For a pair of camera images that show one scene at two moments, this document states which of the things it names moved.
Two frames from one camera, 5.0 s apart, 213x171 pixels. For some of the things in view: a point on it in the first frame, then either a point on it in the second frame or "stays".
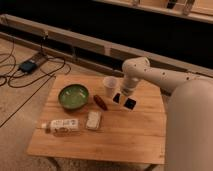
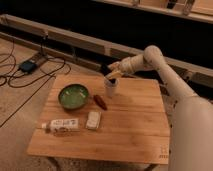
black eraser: x=129 y=103 → x=106 y=70
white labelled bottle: x=63 y=125 stays
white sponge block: x=93 y=120 stays
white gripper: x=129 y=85 → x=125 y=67
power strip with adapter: x=31 y=64 stays
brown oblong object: x=100 y=102 stays
